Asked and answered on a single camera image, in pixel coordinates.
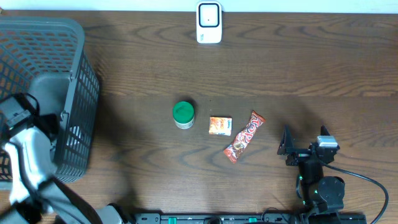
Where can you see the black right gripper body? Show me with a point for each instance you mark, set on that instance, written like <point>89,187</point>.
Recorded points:
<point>298,155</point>

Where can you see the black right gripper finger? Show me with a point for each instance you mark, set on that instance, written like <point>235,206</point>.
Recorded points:
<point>324,131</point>
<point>286,145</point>

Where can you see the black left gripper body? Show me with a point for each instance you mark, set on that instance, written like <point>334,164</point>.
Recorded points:
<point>48,121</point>

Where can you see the red chocolate bar wrapper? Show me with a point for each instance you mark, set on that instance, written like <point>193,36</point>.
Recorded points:
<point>243,138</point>

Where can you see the small orange snack packet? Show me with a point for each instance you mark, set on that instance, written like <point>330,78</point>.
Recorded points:
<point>220,126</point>

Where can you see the green lid jar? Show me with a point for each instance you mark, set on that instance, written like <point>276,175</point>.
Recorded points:
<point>183,115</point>

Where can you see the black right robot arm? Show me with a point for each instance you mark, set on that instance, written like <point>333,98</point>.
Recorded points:
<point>322,195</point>

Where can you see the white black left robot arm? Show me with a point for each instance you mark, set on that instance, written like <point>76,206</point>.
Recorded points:
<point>35,190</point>

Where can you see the white barcode scanner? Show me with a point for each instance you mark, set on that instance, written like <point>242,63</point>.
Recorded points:
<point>209,22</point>

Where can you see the grey plastic basket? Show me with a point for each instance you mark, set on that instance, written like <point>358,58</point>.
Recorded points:
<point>44,58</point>

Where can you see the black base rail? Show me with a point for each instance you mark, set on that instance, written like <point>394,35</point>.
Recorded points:
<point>268,218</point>

